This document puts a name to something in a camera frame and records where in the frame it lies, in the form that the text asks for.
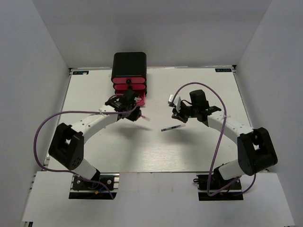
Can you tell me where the left blue label sticker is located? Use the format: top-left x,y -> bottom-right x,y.
72,70 -> 89,75

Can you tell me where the blue label sticker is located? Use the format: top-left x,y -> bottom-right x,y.
72,70 -> 89,75
215,68 -> 232,72

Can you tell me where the purple pen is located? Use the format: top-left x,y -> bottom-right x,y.
161,124 -> 186,132

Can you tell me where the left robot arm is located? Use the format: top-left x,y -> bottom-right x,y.
48,90 -> 141,189

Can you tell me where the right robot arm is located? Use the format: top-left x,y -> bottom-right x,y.
168,90 -> 278,189

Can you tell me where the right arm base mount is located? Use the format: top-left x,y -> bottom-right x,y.
194,174 -> 244,202

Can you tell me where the black drawer cabinet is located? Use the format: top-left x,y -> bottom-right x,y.
111,52 -> 147,95

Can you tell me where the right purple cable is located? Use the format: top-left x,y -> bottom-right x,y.
174,82 -> 258,197

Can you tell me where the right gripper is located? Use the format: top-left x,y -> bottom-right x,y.
172,102 -> 199,123

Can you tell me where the pink drawer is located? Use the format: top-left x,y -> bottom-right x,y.
115,90 -> 145,106
112,77 -> 146,85
114,84 -> 146,91

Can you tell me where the right blue label sticker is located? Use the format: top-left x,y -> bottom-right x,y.
215,68 -> 232,72

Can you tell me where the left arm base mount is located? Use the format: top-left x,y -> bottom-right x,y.
69,173 -> 120,200

